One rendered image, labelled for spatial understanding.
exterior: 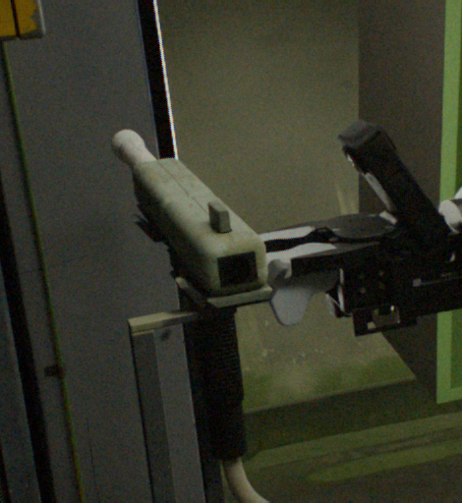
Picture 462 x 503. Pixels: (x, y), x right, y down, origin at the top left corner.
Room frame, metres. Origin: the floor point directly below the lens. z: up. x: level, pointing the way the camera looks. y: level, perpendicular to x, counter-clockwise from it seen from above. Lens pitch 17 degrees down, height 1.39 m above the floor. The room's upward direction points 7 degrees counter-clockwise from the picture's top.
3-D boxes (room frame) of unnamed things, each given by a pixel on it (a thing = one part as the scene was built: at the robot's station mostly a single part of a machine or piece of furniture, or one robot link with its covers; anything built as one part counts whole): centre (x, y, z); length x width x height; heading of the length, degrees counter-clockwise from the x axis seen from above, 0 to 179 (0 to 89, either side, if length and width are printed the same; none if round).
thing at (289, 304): (0.95, -0.04, 1.07); 0.09 x 0.03 x 0.06; 111
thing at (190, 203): (1.08, 0.04, 1.05); 0.49 x 0.05 x 0.23; 11
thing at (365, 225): (0.99, -0.14, 1.07); 0.12 x 0.08 x 0.09; 101
